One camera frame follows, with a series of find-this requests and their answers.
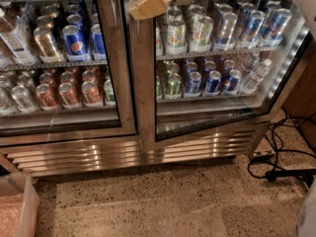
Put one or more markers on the fridge glass door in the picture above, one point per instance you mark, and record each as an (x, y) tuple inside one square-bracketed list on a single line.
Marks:
[(220, 101), (101, 22)]

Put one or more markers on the stainless steel fridge base grille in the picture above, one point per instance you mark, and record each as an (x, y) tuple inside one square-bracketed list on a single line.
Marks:
[(79, 156)]

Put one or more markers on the white green soda can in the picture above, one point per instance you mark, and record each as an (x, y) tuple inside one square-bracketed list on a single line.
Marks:
[(202, 29), (176, 37)]

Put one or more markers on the white green soda can right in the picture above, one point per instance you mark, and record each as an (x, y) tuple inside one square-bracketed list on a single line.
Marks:
[(202, 29)]

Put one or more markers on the silver blue energy can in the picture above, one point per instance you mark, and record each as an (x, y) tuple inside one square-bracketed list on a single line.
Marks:
[(224, 33), (274, 26)]

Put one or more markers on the green sprite can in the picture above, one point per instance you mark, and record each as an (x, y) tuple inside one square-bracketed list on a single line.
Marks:
[(173, 86)]

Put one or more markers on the blue pepsi can front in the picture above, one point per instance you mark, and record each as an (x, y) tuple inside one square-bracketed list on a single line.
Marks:
[(76, 43)]

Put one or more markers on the blue pepsi can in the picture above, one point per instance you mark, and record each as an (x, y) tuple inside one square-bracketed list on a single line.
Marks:
[(192, 88), (76, 43)]

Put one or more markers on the blue pepsi can lower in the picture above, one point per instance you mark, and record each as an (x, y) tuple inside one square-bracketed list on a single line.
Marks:
[(192, 88)]

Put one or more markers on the red coke can right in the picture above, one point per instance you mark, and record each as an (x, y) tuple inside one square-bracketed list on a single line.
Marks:
[(92, 97)]

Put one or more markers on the red coke can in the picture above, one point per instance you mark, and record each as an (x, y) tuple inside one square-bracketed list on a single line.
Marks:
[(69, 97), (47, 97), (92, 97)]

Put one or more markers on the gold soda can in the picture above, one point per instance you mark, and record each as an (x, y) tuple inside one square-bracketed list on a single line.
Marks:
[(48, 47)]

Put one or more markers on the silver blue energy can right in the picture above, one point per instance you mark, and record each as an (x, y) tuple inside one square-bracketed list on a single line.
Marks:
[(274, 26)]

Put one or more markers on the clear water bottle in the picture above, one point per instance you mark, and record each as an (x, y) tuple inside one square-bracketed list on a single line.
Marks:
[(254, 78)]

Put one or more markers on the red coke can middle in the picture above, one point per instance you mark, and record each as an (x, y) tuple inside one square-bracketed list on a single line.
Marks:
[(69, 97)]

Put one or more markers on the iced tea bottle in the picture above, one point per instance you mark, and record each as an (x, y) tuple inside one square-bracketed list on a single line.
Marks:
[(17, 40)]

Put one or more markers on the red coke can left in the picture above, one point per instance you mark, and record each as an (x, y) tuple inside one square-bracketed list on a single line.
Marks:
[(47, 97)]

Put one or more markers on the silver diet coke can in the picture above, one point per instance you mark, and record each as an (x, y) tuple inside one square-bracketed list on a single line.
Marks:
[(24, 99)]

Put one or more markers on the translucent plastic bin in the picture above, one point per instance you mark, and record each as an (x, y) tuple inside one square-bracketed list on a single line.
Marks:
[(19, 203)]

